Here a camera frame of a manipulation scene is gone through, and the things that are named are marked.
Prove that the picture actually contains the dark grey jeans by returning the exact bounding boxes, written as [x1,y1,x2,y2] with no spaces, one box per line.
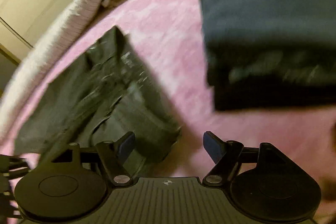
[14,26,181,178]

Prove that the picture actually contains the pink rose bedspread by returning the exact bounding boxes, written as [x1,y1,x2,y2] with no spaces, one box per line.
[1,0,335,223]

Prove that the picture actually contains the white rolled quilt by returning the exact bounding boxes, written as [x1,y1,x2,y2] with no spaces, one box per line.
[1,0,102,139]

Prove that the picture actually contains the folded dark blue jeans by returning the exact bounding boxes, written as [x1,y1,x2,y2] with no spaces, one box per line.
[200,0,335,111]

